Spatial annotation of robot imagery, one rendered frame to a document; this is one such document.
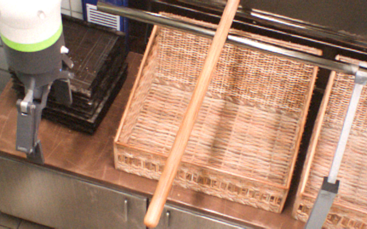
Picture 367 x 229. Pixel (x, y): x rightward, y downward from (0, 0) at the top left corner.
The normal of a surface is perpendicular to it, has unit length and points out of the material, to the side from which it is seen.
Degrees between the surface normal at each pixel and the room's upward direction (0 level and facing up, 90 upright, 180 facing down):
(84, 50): 0
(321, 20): 70
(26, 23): 106
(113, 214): 90
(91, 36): 0
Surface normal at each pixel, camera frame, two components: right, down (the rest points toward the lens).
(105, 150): 0.05, -0.60
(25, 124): -0.22, 0.44
